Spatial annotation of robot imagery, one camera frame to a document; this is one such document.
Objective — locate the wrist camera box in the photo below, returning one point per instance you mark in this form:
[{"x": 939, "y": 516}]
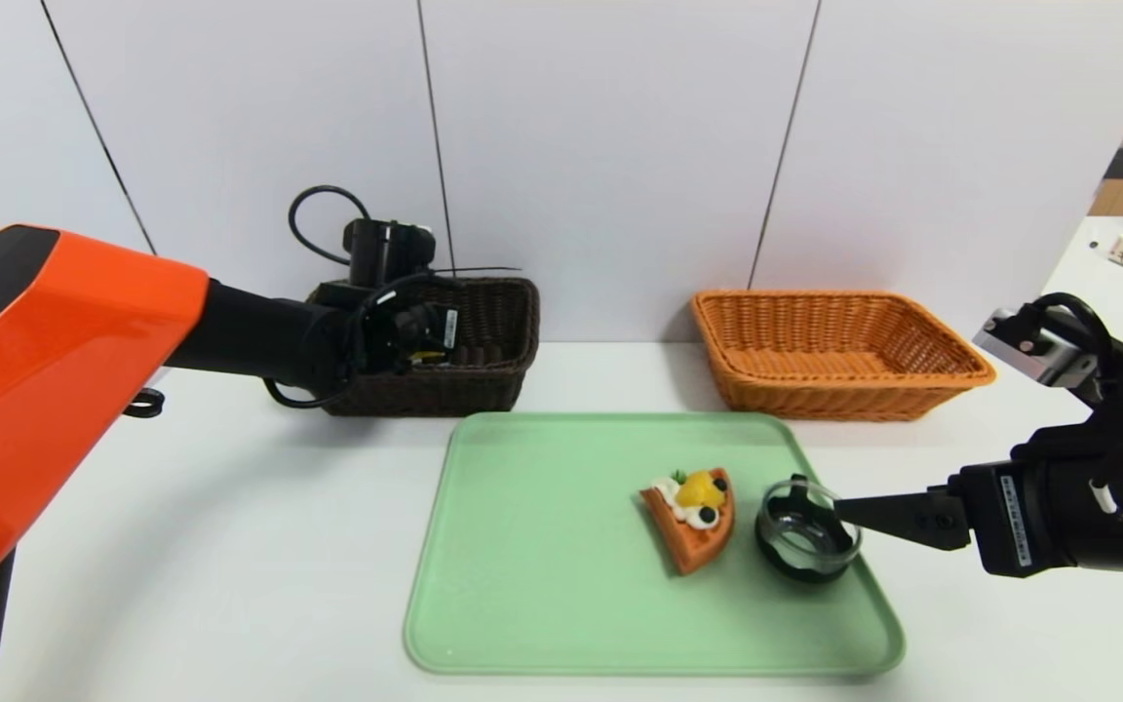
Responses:
[
  {"x": 1034, "y": 351},
  {"x": 386, "y": 249}
]

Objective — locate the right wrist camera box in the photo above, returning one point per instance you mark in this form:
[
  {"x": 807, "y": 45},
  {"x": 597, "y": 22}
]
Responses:
[{"x": 1034, "y": 351}]

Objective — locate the thin black zip tie tail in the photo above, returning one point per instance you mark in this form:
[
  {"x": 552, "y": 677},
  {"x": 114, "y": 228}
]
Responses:
[{"x": 484, "y": 270}]

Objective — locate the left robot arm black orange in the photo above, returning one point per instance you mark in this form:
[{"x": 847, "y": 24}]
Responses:
[{"x": 55, "y": 390}]

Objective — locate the light green plastic tray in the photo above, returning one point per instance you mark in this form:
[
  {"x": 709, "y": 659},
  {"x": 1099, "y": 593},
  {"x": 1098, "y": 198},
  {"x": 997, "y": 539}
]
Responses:
[{"x": 542, "y": 585}]

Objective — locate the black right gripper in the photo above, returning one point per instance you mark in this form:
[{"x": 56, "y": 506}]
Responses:
[{"x": 1010, "y": 521}]

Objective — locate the toy waffle slice with fruit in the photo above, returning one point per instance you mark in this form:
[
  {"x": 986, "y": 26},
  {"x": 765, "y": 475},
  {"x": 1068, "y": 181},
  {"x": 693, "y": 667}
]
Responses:
[{"x": 693, "y": 546}]

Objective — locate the dark brown wicker basket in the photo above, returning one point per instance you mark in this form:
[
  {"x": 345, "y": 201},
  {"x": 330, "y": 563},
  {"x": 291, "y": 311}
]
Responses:
[{"x": 493, "y": 380}]

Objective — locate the orange wicker basket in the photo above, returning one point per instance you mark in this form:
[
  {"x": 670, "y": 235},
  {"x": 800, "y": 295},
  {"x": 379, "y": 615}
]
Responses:
[{"x": 815, "y": 395}]

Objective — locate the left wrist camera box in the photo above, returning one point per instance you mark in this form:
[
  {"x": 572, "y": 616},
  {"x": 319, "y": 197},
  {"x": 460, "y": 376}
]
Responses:
[{"x": 386, "y": 249}]

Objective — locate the white side table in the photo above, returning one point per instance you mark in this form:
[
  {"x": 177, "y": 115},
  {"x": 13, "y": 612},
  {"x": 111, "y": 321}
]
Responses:
[{"x": 1098, "y": 253}]

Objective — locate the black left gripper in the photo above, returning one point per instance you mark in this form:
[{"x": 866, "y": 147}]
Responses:
[{"x": 448, "y": 331}]

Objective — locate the yellow duck toy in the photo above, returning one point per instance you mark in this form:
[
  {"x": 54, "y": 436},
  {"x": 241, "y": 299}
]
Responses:
[{"x": 430, "y": 360}]

